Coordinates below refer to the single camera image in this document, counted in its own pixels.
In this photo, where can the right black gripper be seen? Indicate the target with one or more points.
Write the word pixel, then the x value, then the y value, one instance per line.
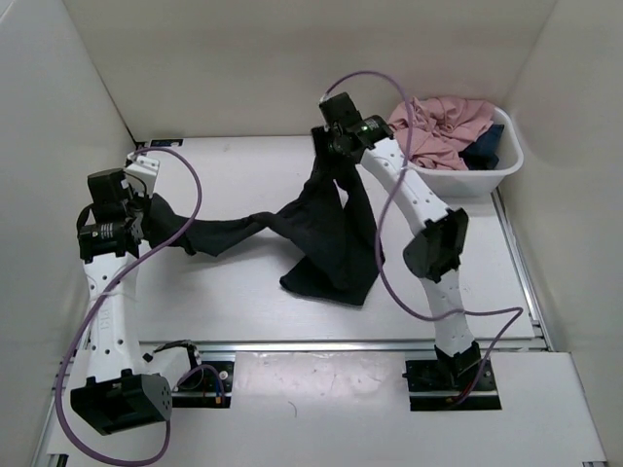
pixel 333 132

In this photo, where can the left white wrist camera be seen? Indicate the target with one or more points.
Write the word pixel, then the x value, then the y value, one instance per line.
pixel 142 173

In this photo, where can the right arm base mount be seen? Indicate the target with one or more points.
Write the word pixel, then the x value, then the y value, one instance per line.
pixel 432 391

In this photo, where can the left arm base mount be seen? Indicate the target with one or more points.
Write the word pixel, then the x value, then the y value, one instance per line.
pixel 205 390

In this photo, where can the navy blue garment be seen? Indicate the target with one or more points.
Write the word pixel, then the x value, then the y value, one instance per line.
pixel 481 154

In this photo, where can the white plastic basket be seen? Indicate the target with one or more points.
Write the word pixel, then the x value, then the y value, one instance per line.
pixel 478 183

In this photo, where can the aluminium frame rail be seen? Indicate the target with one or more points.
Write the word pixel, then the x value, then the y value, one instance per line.
pixel 536 344

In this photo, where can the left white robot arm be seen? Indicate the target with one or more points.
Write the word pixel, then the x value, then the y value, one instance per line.
pixel 125 388

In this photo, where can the black trousers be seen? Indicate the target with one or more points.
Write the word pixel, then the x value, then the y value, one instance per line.
pixel 331 222

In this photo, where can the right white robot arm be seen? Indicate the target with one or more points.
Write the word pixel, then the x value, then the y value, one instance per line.
pixel 439 232

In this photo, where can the small dark label sticker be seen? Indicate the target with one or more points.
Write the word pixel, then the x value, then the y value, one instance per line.
pixel 166 143

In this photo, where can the pink garment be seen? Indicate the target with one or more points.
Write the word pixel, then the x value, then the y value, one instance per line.
pixel 432 132

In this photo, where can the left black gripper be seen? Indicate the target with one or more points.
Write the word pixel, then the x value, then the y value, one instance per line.
pixel 145 203

